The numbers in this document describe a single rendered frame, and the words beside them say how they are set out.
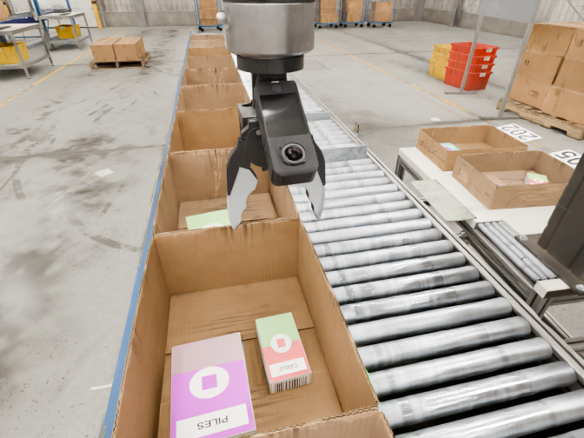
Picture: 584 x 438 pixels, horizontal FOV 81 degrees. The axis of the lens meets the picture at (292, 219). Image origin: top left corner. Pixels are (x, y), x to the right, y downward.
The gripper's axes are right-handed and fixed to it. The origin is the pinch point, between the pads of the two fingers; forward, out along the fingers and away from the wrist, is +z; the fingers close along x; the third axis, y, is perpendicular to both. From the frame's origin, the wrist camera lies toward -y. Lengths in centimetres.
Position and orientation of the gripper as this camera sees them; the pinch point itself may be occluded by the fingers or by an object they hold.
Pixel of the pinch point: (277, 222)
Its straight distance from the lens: 45.5
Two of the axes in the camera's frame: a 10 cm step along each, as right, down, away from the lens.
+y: -2.1, -5.4, 8.1
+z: 0.0, 8.3, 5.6
